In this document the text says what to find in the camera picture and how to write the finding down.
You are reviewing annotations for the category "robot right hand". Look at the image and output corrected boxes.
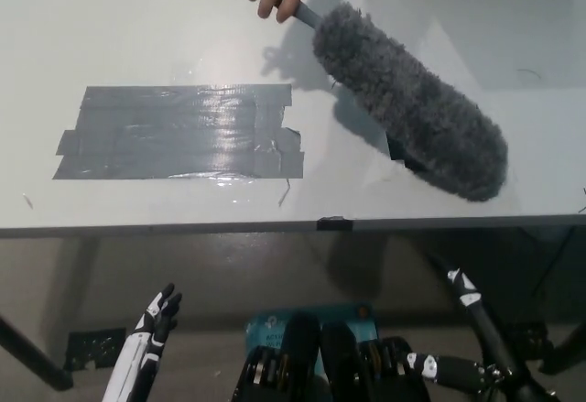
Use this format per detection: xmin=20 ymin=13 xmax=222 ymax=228
xmin=406 ymin=266 xmax=564 ymax=402

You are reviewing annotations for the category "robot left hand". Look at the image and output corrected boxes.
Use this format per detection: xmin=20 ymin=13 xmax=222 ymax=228
xmin=101 ymin=282 xmax=184 ymax=402

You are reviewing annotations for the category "grey fluffy duster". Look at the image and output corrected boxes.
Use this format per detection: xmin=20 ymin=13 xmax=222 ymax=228
xmin=231 ymin=0 xmax=510 ymax=203

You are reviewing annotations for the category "robot torso black teal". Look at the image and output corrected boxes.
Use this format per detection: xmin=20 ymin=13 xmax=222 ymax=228
xmin=232 ymin=301 xmax=432 ymax=402

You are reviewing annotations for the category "black floor tape patch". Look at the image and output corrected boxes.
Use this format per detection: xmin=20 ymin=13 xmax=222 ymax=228
xmin=62 ymin=326 xmax=127 ymax=372

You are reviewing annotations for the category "black table leg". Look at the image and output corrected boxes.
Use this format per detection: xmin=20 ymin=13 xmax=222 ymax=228
xmin=538 ymin=321 xmax=586 ymax=375
xmin=0 ymin=313 xmax=75 ymax=393

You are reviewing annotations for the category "small black tape strip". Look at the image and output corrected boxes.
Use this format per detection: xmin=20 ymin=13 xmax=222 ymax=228
xmin=316 ymin=214 xmax=355 ymax=232

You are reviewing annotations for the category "thin hanging black cable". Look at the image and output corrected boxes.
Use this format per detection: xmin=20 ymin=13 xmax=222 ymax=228
xmin=530 ymin=227 xmax=575 ymax=298

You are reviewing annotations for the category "grey duct tape patch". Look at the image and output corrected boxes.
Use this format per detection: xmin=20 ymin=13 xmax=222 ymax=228
xmin=51 ymin=83 xmax=306 ymax=181

